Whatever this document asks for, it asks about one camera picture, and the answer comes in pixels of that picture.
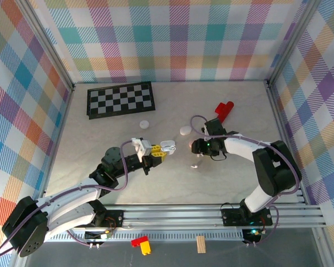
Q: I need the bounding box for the red plastic block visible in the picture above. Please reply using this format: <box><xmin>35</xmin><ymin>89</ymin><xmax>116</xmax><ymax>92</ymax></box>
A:
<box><xmin>218</xmin><ymin>101</ymin><xmax>235</xmax><ymax>123</ymax></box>

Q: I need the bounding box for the small red toy brick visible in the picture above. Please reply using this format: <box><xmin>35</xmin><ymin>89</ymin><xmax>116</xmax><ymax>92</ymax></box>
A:
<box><xmin>214</xmin><ymin>102</ymin><xmax>228</xmax><ymax>115</ymax></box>

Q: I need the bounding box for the black and white chessboard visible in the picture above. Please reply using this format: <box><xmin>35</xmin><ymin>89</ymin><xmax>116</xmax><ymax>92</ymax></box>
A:
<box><xmin>86</xmin><ymin>81</ymin><xmax>156</xmax><ymax>121</ymax></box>

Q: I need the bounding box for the large red toy brick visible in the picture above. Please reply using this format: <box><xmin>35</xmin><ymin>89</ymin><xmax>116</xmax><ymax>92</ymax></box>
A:
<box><xmin>131</xmin><ymin>235</ymin><xmax>150</xmax><ymax>248</ymax></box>

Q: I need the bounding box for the yellow toy brick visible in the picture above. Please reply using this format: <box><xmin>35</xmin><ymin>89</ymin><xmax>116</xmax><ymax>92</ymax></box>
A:
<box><xmin>140</xmin><ymin>240</ymin><xmax>152</xmax><ymax>256</ymax></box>

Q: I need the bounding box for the small wooden block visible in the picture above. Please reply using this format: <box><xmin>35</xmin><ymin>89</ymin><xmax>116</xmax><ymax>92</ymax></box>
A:
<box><xmin>196</xmin><ymin>236</ymin><xmax>207</xmax><ymax>254</ymax></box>

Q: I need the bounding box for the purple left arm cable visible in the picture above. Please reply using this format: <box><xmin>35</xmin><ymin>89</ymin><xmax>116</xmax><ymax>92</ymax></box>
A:
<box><xmin>0</xmin><ymin>140</ymin><xmax>133</xmax><ymax>258</ymax></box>

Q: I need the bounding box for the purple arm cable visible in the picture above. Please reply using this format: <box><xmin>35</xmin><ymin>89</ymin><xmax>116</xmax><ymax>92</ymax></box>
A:
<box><xmin>190</xmin><ymin>115</ymin><xmax>301</xmax><ymax>247</ymax></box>
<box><xmin>0</xmin><ymin>140</ymin><xmax>133</xmax><ymax>258</ymax></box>

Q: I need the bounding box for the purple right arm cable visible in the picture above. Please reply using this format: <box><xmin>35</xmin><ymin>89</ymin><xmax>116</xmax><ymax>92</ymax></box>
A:
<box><xmin>190</xmin><ymin>115</ymin><xmax>301</xmax><ymax>247</ymax></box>

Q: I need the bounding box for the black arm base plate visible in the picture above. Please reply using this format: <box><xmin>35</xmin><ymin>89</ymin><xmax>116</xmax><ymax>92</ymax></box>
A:
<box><xmin>220</xmin><ymin>205</ymin><xmax>274</xmax><ymax>226</ymax></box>
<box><xmin>73</xmin><ymin>209</ymin><xmax>125</xmax><ymax>228</ymax></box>

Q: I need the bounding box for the aluminium slotted base rail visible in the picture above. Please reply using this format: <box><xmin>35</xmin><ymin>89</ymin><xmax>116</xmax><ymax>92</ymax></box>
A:
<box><xmin>72</xmin><ymin>204</ymin><xmax>328</xmax><ymax>229</ymax></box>

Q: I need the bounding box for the aluminium side rail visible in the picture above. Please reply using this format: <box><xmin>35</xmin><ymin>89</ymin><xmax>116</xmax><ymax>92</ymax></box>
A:
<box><xmin>264</xmin><ymin>80</ymin><xmax>310</xmax><ymax>205</ymax></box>
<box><xmin>41</xmin><ymin>85</ymin><xmax>76</xmax><ymax>195</ymax></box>

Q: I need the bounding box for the perforated grey cable duct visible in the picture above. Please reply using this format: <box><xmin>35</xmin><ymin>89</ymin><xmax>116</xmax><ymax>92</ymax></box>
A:
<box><xmin>46</xmin><ymin>232</ymin><xmax>247</xmax><ymax>243</ymax></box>

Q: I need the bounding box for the aluminium frame post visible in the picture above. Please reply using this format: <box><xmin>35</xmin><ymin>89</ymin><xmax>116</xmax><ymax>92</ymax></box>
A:
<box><xmin>18</xmin><ymin>0</ymin><xmax>76</xmax><ymax>92</ymax></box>
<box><xmin>266</xmin><ymin>0</ymin><xmax>320</xmax><ymax>88</ymax></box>

